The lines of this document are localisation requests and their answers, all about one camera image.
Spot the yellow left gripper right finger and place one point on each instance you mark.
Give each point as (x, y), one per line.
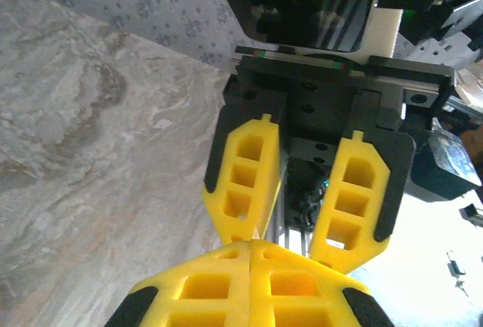
(260, 297)

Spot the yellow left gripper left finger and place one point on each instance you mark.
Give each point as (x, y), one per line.
(237, 304)

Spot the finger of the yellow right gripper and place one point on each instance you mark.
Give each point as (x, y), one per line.
(269, 176)
(377, 176)

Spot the small blue padlock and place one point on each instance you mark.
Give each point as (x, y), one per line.
(456, 268)

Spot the small metal key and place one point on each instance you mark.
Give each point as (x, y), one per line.
(462, 289)

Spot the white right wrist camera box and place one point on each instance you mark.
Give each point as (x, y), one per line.
(302, 10)

